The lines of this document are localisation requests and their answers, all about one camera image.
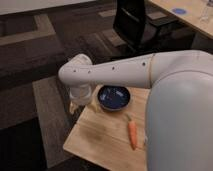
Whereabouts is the black office chair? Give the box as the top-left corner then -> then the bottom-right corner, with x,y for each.
109,0 -> 183,61

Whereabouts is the orange carrot-like pepper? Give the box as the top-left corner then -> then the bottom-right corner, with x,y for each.
127,116 -> 137,150

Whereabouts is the dark blue bowl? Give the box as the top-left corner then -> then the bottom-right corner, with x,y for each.
97,85 -> 131,111

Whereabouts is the blue round coaster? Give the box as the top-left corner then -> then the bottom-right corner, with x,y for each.
172,8 -> 187,15

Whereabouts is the white sponge block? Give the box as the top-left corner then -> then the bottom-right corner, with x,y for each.
143,136 -> 148,149

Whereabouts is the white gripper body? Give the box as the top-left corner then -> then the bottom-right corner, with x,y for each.
69,85 -> 92,106

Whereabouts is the clear drinking glass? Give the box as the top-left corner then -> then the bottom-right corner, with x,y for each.
200,2 -> 213,22

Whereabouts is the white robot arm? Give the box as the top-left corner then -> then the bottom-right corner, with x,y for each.
58,50 -> 213,171

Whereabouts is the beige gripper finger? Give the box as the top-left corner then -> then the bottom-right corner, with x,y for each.
90,100 -> 99,112
69,102 -> 76,115

